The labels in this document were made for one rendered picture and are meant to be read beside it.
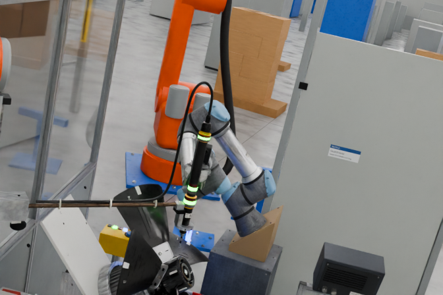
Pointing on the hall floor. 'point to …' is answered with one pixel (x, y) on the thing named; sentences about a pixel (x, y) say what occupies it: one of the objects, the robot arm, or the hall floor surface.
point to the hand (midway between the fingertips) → (194, 176)
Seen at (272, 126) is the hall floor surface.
